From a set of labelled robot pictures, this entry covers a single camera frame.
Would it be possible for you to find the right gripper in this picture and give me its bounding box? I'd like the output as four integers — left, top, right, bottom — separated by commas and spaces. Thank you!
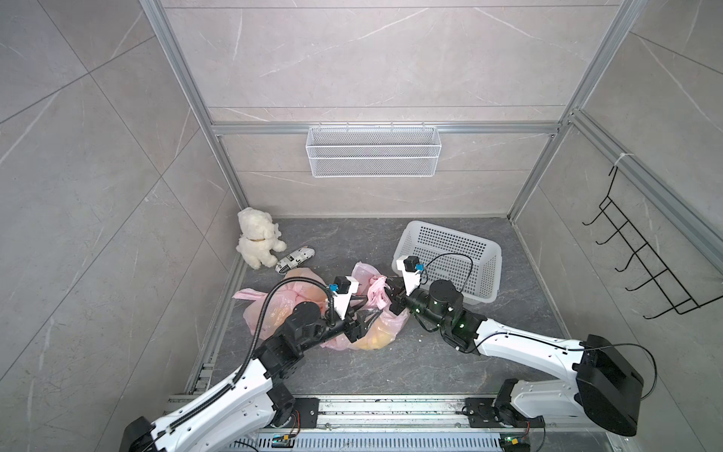
378, 275, 446, 331

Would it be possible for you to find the plain pink plastic bag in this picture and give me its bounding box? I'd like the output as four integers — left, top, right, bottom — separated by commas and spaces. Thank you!
321, 262, 410, 351

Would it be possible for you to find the white plastic basket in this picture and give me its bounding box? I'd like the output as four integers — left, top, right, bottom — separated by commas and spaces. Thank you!
393, 220, 503, 305

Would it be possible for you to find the pink printed plastic bag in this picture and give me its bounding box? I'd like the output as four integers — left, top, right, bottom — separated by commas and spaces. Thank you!
233, 282, 328, 342

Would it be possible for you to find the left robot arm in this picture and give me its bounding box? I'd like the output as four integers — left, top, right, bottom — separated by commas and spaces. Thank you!
120, 301, 382, 451

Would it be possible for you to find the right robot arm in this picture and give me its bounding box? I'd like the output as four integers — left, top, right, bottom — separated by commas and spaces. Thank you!
385, 278, 644, 437

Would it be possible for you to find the white teddy bear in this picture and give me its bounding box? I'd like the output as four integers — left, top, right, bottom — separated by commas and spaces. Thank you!
236, 207, 287, 270

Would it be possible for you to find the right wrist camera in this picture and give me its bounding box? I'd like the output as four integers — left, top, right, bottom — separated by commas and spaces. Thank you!
395, 255, 425, 296

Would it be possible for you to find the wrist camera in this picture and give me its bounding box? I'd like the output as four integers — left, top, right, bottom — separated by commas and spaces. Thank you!
395, 255, 425, 296
329, 276, 360, 320

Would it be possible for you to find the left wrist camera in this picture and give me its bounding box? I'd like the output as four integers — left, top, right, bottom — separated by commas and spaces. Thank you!
329, 276, 360, 320

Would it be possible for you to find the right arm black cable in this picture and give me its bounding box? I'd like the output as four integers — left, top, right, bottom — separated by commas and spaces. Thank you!
420, 251, 659, 402

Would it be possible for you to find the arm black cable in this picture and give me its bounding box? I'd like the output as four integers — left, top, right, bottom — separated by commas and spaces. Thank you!
420, 251, 659, 402
143, 276, 337, 452

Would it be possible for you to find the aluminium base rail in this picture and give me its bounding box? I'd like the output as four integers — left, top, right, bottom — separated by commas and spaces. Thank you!
151, 395, 638, 451

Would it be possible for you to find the white wire wall basket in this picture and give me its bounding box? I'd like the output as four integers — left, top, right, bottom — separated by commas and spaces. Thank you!
305, 125, 442, 178

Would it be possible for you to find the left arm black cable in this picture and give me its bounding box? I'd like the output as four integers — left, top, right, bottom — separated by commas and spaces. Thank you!
143, 276, 337, 452

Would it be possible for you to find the black wire hook rack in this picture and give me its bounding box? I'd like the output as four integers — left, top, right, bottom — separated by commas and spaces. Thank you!
582, 166, 722, 320

